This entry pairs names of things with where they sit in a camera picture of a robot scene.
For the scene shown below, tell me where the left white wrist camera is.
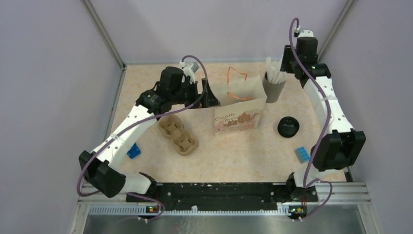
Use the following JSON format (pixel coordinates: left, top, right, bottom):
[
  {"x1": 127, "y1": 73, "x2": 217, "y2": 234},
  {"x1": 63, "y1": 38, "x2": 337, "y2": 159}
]
[{"x1": 180, "y1": 61, "x2": 199, "y2": 84}]

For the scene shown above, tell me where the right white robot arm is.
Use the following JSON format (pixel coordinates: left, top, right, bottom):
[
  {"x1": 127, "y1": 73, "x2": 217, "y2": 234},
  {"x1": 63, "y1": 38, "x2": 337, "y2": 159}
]
[{"x1": 281, "y1": 36, "x2": 366, "y2": 201}]

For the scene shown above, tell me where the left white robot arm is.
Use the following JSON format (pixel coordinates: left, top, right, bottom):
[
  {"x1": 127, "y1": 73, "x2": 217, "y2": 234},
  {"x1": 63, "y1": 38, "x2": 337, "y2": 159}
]
[{"x1": 78, "y1": 66, "x2": 220, "y2": 202}]

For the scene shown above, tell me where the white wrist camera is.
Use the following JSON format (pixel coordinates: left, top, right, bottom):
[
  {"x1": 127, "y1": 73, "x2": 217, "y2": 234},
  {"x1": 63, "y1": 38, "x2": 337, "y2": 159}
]
[
  {"x1": 180, "y1": 61, "x2": 199, "y2": 84},
  {"x1": 293, "y1": 26, "x2": 314, "y2": 38}
]

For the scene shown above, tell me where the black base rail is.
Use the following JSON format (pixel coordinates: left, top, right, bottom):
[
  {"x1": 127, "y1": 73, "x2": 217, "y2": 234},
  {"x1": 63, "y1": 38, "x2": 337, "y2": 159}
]
[{"x1": 154, "y1": 182, "x2": 288, "y2": 212}]

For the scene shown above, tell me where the bundle of white straws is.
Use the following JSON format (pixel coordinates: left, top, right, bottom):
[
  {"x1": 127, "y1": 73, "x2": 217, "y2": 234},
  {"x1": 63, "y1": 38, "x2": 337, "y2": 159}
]
[{"x1": 266, "y1": 57, "x2": 287, "y2": 84}]

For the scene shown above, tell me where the blue toy block right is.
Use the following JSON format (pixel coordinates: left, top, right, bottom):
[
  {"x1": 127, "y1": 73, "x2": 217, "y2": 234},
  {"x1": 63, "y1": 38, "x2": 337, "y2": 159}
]
[{"x1": 295, "y1": 147, "x2": 310, "y2": 163}]

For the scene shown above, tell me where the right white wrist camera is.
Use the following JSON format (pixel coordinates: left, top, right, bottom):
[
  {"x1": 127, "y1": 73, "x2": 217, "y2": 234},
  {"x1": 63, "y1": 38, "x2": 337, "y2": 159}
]
[{"x1": 293, "y1": 26, "x2": 314, "y2": 38}]

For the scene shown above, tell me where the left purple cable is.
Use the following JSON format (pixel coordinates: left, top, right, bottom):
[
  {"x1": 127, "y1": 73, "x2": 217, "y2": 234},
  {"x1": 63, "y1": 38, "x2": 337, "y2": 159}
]
[{"x1": 76, "y1": 55, "x2": 209, "y2": 197}]

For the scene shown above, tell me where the brown pulp cup carrier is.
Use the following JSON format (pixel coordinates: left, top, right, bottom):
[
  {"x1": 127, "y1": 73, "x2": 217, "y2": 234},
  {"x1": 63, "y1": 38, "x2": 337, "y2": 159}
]
[{"x1": 158, "y1": 115, "x2": 199, "y2": 156}]

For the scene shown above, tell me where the stack of black lids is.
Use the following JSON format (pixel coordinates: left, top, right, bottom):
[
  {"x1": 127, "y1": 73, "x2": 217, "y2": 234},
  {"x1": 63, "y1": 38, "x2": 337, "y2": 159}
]
[{"x1": 277, "y1": 117, "x2": 300, "y2": 138}]

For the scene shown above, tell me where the beige paper takeout bag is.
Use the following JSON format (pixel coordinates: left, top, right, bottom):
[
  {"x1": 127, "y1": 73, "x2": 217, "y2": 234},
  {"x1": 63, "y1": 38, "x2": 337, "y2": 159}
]
[{"x1": 211, "y1": 67, "x2": 267, "y2": 136}]

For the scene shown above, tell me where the grey cylindrical straw holder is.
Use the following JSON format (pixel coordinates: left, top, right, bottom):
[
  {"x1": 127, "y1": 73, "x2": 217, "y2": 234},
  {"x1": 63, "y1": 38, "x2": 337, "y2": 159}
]
[{"x1": 262, "y1": 73, "x2": 286, "y2": 103}]

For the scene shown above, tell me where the blue toy block left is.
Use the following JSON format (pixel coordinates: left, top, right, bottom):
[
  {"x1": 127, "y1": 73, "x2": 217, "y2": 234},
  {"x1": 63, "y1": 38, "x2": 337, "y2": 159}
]
[{"x1": 127, "y1": 143, "x2": 141, "y2": 159}]

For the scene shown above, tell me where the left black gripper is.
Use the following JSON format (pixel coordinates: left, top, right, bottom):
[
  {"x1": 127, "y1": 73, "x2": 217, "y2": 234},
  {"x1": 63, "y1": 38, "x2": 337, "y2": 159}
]
[{"x1": 170, "y1": 78, "x2": 220, "y2": 109}]

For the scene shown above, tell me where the blue toy block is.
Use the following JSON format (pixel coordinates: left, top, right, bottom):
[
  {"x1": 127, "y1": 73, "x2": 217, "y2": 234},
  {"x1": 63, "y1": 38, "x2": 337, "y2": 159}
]
[
  {"x1": 295, "y1": 147, "x2": 310, "y2": 163},
  {"x1": 127, "y1": 143, "x2": 141, "y2": 159}
]

